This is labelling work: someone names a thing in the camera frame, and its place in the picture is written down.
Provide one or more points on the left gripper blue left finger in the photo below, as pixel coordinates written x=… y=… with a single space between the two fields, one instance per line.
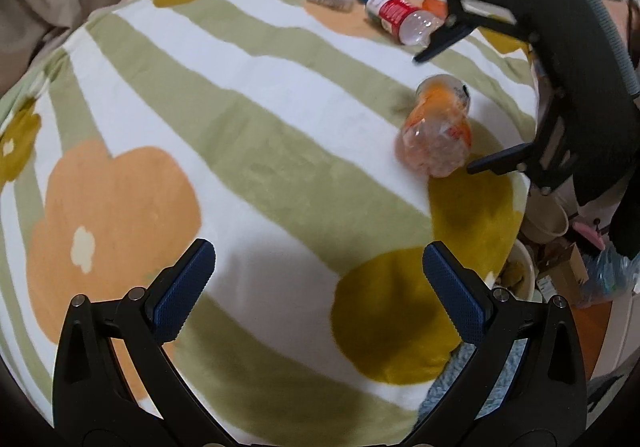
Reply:
x=174 y=291

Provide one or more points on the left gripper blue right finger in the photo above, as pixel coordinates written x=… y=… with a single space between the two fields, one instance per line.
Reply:
x=462 y=293

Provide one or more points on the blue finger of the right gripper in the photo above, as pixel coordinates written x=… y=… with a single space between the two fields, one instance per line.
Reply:
x=441 y=39
x=513 y=159

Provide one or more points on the orange dragon label bottle cup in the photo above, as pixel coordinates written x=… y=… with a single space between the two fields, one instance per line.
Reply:
x=436 y=137

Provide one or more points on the orange clear plastic cup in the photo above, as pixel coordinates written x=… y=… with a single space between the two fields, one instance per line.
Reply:
x=438 y=8

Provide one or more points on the red label clear bottle cup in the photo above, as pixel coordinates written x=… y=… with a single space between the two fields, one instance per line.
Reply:
x=405 y=22

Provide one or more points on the light blue fleece sleeve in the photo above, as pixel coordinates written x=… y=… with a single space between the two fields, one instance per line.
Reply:
x=457 y=361

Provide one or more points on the beige paper bowl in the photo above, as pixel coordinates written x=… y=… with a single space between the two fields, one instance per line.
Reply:
x=544 y=219

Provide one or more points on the brown cardboard box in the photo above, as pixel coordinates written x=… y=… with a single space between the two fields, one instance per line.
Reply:
x=564 y=275

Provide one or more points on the blue plastic bag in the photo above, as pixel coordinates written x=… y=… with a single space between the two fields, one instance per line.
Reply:
x=610 y=275

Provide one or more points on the green striped flower blanket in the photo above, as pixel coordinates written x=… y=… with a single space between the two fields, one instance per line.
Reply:
x=267 y=127

